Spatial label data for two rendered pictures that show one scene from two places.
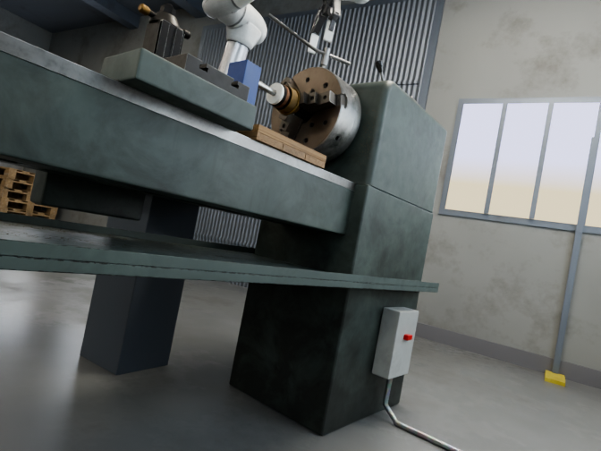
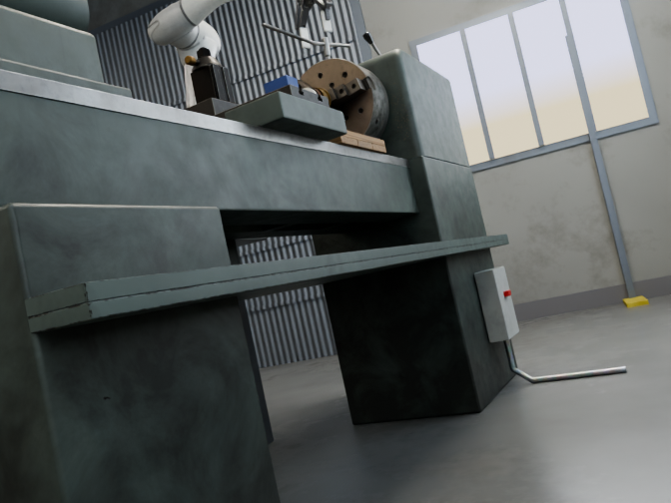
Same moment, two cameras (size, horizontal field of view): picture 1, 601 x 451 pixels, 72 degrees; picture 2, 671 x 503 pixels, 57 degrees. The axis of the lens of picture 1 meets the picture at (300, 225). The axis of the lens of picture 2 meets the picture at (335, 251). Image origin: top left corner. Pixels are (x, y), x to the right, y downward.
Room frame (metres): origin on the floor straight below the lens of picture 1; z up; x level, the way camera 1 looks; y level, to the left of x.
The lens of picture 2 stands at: (-0.52, 0.56, 0.50)
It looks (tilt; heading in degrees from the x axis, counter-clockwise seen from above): 3 degrees up; 348
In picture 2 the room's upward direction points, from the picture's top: 12 degrees counter-clockwise
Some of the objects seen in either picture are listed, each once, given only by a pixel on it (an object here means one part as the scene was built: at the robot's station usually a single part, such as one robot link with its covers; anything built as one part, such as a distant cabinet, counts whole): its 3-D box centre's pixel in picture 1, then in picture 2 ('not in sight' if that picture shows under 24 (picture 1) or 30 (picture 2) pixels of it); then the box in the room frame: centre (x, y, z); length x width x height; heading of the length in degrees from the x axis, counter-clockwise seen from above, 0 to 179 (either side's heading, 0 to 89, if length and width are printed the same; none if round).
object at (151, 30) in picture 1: (163, 46); (214, 89); (1.09, 0.45, 1.07); 0.07 x 0.07 x 0.10; 51
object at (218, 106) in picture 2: not in sight; (224, 118); (1.11, 0.44, 1.00); 0.20 x 0.10 x 0.05; 141
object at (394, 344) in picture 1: (434, 378); (549, 319); (1.56, -0.59, 0.22); 0.42 x 0.18 x 0.44; 51
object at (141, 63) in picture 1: (139, 102); (227, 147); (1.02, 0.45, 0.90); 0.53 x 0.30 x 0.06; 51
